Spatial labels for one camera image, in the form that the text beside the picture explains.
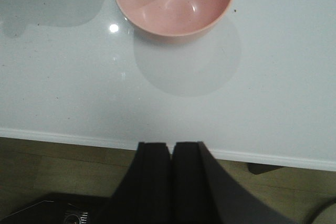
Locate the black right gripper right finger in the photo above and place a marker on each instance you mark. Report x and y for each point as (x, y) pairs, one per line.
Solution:
(203, 192)

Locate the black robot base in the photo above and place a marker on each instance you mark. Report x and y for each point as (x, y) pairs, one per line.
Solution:
(58, 208)

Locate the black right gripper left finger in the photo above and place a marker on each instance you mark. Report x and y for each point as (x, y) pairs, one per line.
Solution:
(144, 195)

